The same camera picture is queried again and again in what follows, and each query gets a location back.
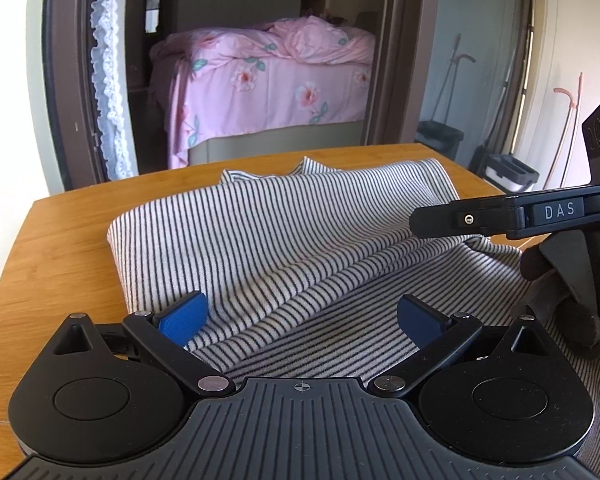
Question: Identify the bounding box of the dark mop handle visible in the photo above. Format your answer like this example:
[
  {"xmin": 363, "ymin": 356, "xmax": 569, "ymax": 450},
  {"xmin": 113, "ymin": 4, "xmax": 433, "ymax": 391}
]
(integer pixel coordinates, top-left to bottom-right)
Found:
[{"xmin": 488, "ymin": 57, "xmax": 512, "ymax": 157}]

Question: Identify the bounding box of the white mop bucket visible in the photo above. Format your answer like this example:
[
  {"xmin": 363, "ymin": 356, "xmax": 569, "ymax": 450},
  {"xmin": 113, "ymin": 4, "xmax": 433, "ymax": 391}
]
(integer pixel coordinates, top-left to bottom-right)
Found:
[{"xmin": 483, "ymin": 154, "xmax": 540, "ymax": 195}]

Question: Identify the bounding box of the pink hooked pole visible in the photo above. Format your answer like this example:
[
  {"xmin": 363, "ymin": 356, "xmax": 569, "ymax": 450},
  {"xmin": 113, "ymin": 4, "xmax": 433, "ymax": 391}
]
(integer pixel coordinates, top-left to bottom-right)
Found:
[{"xmin": 553, "ymin": 74, "xmax": 587, "ymax": 189}]

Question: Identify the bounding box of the striped shirt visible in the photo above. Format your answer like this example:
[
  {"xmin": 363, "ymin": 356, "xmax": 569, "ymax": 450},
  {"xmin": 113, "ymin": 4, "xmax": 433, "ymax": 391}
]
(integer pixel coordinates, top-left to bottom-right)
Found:
[{"xmin": 106, "ymin": 156, "xmax": 600, "ymax": 467}]

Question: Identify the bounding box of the bed with pink floral bedding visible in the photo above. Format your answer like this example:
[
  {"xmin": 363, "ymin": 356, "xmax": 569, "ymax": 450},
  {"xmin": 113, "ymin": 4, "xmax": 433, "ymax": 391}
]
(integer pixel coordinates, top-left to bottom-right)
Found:
[{"xmin": 149, "ymin": 16, "xmax": 377, "ymax": 170}]

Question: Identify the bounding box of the brown door frame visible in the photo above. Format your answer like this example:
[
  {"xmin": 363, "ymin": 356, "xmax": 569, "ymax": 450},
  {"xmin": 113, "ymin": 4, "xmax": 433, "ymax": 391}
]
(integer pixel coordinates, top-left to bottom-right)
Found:
[{"xmin": 42, "ymin": 0, "xmax": 142, "ymax": 192}]

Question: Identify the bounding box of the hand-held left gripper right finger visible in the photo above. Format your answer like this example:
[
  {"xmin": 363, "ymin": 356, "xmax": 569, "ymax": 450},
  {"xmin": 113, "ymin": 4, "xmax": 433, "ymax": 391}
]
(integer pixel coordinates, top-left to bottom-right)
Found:
[{"xmin": 368, "ymin": 293, "xmax": 562, "ymax": 402}]

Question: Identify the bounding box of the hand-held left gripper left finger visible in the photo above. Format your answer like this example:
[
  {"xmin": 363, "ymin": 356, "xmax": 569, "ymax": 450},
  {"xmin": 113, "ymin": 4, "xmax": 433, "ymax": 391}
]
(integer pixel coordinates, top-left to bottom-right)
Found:
[{"xmin": 36, "ymin": 290, "xmax": 237, "ymax": 401}]

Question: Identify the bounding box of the white lace curtain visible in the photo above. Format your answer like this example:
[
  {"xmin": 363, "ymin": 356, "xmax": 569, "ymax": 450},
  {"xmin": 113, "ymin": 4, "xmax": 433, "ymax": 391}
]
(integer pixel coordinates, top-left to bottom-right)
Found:
[{"xmin": 87, "ymin": 0, "xmax": 136, "ymax": 181}]

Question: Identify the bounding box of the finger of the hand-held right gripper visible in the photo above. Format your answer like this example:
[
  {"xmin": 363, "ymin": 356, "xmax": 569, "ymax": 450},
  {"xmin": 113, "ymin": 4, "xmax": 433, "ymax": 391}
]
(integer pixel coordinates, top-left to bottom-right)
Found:
[{"xmin": 409, "ymin": 195, "xmax": 527, "ymax": 239}]

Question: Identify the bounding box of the person's right hand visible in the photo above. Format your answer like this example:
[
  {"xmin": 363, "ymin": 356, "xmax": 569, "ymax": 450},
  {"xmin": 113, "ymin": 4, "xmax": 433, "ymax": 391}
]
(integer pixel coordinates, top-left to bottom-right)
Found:
[{"xmin": 510, "ymin": 240, "xmax": 600, "ymax": 361}]

